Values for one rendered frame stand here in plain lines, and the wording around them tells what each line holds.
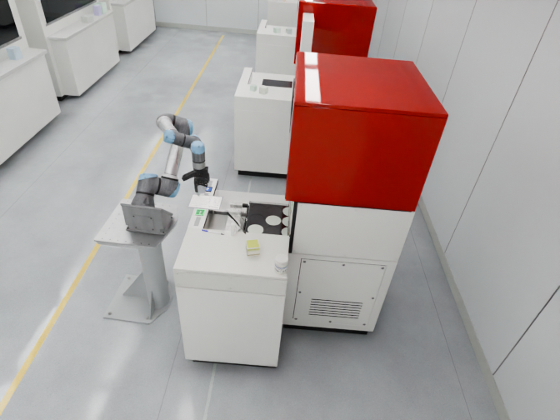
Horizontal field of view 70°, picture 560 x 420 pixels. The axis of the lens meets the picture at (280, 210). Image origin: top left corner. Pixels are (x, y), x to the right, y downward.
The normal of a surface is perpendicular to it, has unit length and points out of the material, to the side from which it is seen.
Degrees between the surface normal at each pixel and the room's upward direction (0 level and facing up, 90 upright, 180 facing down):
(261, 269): 0
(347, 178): 90
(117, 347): 0
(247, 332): 90
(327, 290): 90
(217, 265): 0
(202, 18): 90
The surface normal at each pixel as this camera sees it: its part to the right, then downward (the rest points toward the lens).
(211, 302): -0.05, 0.61
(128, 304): 0.07, -0.79
